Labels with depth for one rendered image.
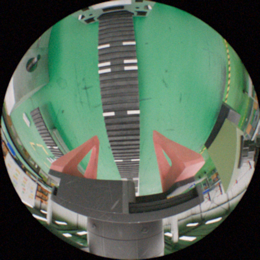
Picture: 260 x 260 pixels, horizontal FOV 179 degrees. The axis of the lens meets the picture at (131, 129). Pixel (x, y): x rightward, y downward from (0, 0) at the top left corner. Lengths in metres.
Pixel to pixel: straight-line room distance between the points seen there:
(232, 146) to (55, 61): 0.46
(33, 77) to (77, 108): 0.12
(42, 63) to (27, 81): 0.05
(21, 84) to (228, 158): 0.48
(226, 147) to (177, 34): 0.31
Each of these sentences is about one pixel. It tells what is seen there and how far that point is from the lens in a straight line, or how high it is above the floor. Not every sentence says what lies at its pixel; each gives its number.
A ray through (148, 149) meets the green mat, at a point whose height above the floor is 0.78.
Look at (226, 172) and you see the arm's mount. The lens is 0.34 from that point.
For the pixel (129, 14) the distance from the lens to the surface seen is 0.17.
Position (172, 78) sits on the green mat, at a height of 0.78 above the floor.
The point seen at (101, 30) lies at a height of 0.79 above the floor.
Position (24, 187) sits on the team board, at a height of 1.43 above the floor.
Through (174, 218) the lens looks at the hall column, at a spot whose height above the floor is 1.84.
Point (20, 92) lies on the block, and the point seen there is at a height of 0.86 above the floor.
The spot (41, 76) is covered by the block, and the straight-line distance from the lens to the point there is 0.20.
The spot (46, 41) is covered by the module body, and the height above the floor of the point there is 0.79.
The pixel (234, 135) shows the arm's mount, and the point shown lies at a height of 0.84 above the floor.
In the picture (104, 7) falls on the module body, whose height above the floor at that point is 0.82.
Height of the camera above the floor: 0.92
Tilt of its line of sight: 53 degrees down
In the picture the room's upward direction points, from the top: 177 degrees clockwise
